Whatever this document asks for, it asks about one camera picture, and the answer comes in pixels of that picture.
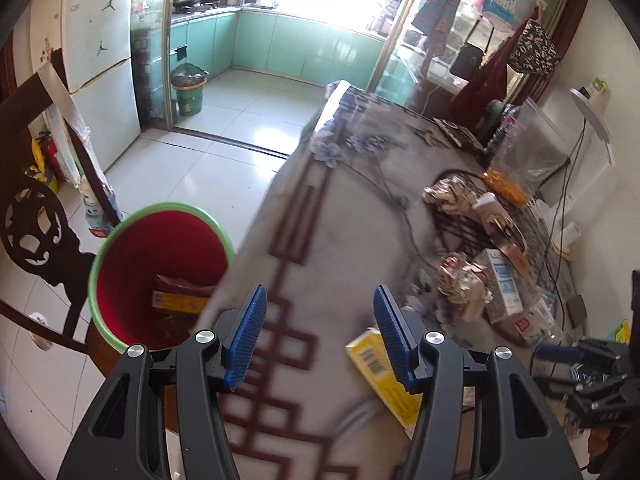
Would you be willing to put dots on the yellow cardboard box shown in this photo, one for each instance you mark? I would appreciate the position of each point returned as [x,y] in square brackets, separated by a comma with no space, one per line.
[369,360]

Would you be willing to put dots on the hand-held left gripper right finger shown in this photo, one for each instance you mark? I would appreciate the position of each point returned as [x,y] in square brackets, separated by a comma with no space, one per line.
[392,340]

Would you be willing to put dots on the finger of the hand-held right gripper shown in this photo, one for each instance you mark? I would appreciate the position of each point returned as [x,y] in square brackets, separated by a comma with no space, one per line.
[555,353]

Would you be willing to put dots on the clear bag orange snacks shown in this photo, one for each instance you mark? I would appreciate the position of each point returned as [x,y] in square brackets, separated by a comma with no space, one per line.
[530,145]

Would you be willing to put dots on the dark wooden chair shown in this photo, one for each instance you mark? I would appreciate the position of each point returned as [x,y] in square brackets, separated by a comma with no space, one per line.
[30,240]

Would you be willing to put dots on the newspaper ball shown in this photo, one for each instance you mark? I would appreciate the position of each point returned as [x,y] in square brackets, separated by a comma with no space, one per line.
[450,194]

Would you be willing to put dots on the dark red packet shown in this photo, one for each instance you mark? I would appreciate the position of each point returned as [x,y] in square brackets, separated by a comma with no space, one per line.
[182,285]

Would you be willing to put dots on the white refrigerator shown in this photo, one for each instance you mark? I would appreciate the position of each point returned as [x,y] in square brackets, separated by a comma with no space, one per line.
[95,85]

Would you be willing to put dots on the dark brown snack packet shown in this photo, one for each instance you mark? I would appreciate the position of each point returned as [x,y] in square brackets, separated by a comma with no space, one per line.
[456,133]

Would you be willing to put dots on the dark red hanging bag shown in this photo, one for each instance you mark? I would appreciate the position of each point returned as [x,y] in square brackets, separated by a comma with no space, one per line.
[485,91]

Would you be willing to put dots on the white plastic bottle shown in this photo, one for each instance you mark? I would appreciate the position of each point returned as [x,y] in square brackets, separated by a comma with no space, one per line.
[95,212]

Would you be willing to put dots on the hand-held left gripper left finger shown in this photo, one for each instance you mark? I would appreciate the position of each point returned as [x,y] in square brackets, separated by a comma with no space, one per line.
[245,340]

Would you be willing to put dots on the yellow box in bucket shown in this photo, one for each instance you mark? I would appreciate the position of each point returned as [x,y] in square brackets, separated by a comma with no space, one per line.
[175,302]

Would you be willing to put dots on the purple label bottle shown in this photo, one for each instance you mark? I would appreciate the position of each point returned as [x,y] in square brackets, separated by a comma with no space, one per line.
[510,120]

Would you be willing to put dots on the crumpled paper wad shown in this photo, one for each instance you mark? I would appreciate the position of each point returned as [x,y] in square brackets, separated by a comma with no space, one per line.
[462,282]

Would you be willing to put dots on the plaid hanging garment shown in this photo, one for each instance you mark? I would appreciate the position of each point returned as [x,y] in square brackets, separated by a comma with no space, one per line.
[440,10]

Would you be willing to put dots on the white paper roll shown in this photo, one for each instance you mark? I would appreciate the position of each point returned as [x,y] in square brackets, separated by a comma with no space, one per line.
[569,237]

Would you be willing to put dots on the white box red label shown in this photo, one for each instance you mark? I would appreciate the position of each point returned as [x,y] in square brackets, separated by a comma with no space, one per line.
[522,325]

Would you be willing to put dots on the teal kitchen cabinets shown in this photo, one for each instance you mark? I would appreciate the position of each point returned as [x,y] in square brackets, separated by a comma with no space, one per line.
[300,42]

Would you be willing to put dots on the black white letter-print bag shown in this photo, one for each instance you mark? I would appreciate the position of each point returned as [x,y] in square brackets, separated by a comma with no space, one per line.
[535,47]

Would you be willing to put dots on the white round desk lamp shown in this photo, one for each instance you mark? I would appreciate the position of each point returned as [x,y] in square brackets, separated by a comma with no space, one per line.
[595,120]

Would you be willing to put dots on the green kitchen waste bin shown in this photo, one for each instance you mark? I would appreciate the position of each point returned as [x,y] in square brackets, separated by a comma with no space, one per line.
[189,92]

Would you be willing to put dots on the red bucket green rim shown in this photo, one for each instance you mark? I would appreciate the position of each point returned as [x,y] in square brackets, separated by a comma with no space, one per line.
[145,250]

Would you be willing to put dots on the black shoulder bag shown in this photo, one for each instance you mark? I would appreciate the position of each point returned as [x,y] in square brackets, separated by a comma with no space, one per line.
[467,60]

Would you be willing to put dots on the black phone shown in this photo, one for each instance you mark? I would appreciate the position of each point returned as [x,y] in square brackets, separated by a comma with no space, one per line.
[577,311]

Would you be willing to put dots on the blue white milk carton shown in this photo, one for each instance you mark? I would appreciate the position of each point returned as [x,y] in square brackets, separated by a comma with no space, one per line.
[502,285]

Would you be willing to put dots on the red fire extinguisher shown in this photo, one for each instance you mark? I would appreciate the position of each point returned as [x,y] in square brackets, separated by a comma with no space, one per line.
[50,157]

